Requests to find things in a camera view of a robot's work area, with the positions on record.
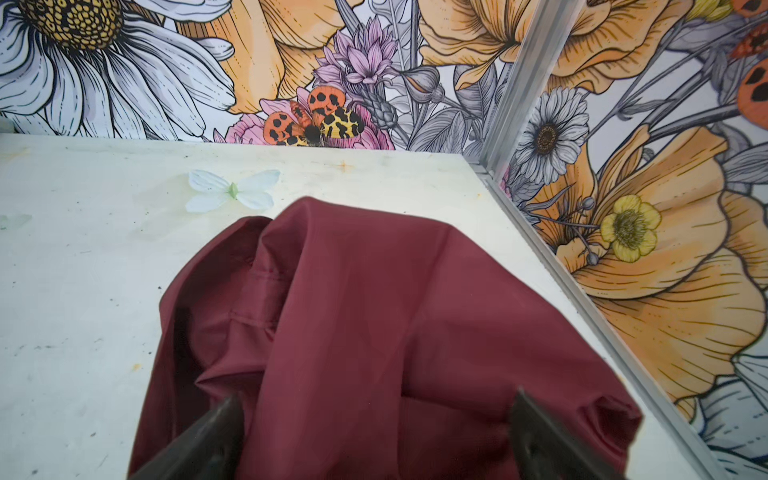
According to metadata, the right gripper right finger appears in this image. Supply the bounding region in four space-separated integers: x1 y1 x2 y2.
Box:
508 389 624 480

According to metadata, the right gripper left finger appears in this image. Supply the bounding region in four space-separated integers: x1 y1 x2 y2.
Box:
129 395 244 480

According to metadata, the maroon cloth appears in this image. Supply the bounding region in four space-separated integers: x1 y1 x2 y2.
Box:
129 197 642 479

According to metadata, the right aluminium corner post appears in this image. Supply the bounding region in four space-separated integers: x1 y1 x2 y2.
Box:
480 0 586 182

